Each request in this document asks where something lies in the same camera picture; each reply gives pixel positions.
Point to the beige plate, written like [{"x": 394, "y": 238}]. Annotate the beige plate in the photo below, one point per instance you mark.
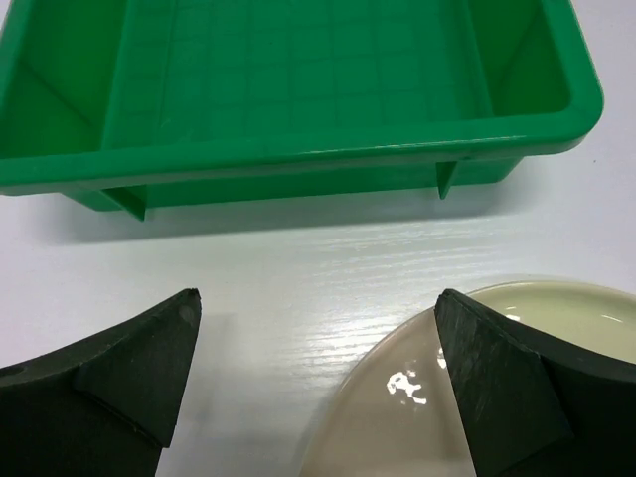
[{"x": 396, "y": 415}]

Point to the green plastic bin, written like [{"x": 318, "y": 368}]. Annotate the green plastic bin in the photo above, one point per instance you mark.
[{"x": 134, "y": 105}]

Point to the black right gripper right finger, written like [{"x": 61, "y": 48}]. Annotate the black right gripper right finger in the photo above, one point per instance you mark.
[{"x": 532, "y": 404}]

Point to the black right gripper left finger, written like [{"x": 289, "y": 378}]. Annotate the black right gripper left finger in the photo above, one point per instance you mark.
[{"x": 106, "y": 405}]

